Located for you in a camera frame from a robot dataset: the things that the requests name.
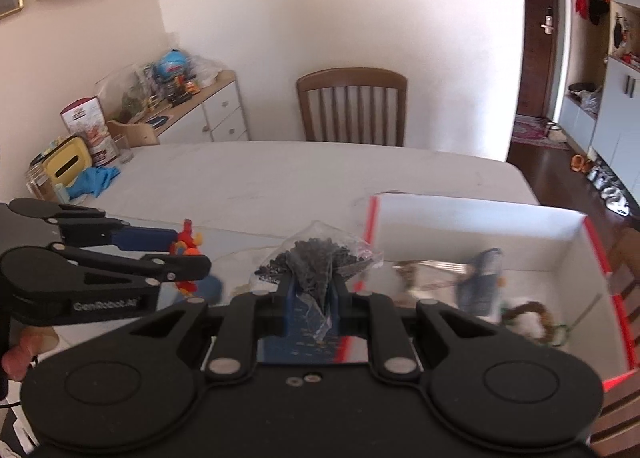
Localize red orange toy figure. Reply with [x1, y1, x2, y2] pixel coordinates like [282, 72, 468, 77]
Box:
[169, 218, 204, 298]

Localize silver foil snack packet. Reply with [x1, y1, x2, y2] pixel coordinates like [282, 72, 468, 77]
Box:
[393, 260, 475, 306]

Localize clear bag black beads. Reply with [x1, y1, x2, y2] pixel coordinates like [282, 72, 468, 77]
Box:
[250, 221, 383, 342]

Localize brown wicker wreath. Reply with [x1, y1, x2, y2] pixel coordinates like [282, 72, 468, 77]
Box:
[500, 301, 555, 345]

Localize person hand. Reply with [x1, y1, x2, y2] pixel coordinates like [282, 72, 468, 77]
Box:
[1, 327, 60, 382]

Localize blue cloth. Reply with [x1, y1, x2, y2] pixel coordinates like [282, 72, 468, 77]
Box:
[67, 166, 120, 199]

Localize dark blue speckled mat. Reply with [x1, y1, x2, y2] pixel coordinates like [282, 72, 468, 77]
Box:
[258, 296, 341, 365]

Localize glass jar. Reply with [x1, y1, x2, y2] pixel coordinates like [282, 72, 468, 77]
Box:
[25, 163, 56, 201]

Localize clear drinking glass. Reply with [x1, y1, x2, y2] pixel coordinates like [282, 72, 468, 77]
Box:
[113, 134, 134, 163]

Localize blue grey packet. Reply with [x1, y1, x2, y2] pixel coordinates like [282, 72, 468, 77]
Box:
[456, 248, 503, 317]

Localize red white snack bag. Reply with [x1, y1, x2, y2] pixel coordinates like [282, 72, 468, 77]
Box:
[60, 96, 118, 166]

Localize white drawer sideboard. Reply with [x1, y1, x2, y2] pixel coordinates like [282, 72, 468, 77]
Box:
[107, 69, 250, 147]

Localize red white cardboard box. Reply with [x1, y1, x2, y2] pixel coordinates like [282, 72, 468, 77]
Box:
[355, 194, 637, 386]

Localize blue globe toy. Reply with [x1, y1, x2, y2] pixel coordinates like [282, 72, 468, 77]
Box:
[153, 50, 188, 81]

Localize far wooden chair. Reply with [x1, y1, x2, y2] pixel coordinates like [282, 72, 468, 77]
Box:
[296, 67, 408, 147]

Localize wooden chair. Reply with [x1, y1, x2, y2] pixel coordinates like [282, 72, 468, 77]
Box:
[590, 228, 639, 457]
[296, 67, 408, 147]

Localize patterned door rug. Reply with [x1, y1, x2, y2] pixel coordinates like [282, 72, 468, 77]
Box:
[511, 114, 568, 150]

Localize brown entrance door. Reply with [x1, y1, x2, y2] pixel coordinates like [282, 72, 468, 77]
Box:
[516, 0, 558, 118]

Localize near wooden chair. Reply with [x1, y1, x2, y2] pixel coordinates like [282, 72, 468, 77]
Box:
[590, 228, 639, 457]

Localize white wall cabinet unit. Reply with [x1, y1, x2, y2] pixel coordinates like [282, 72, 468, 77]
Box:
[559, 0, 639, 216]

